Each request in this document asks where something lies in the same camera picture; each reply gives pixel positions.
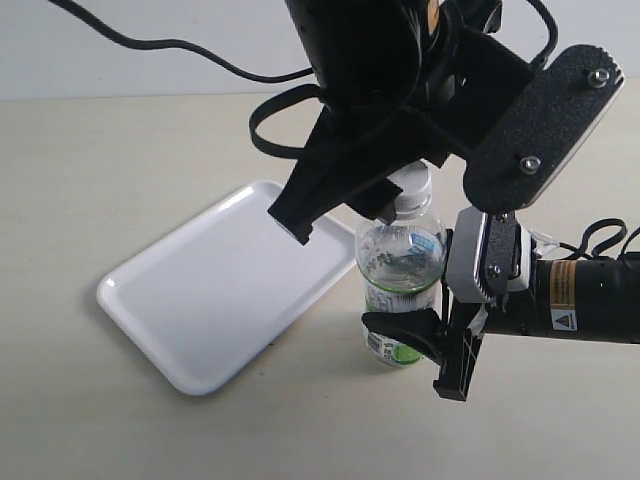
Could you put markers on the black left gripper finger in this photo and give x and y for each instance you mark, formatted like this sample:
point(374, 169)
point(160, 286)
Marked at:
point(317, 186)
point(377, 201)

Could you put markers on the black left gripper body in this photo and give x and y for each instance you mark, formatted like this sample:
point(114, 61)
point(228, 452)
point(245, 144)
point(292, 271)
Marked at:
point(378, 59)

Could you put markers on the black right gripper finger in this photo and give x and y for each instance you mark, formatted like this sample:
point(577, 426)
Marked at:
point(403, 339)

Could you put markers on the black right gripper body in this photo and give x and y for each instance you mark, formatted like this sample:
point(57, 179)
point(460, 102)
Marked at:
point(461, 341)

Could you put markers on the white bottle cap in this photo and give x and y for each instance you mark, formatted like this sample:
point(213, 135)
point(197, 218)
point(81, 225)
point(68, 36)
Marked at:
point(415, 183)

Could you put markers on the clear plastic drink bottle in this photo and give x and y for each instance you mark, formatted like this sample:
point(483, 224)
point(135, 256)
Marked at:
point(402, 263)

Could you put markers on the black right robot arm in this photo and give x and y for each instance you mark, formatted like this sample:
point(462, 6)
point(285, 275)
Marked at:
point(590, 295)

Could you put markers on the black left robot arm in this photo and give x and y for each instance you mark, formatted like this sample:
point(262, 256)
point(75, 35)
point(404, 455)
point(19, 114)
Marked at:
point(495, 78)

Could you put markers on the white rectangular plastic tray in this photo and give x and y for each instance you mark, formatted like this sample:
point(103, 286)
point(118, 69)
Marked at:
point(204, 300)

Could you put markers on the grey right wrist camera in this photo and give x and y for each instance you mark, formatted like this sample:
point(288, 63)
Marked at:
point(489, 256)

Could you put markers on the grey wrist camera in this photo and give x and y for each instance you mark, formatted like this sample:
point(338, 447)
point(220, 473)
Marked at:
point(489, 256)
point(538, 135)

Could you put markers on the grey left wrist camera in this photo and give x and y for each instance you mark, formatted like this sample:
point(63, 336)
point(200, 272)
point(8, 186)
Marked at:
point(538, 135)

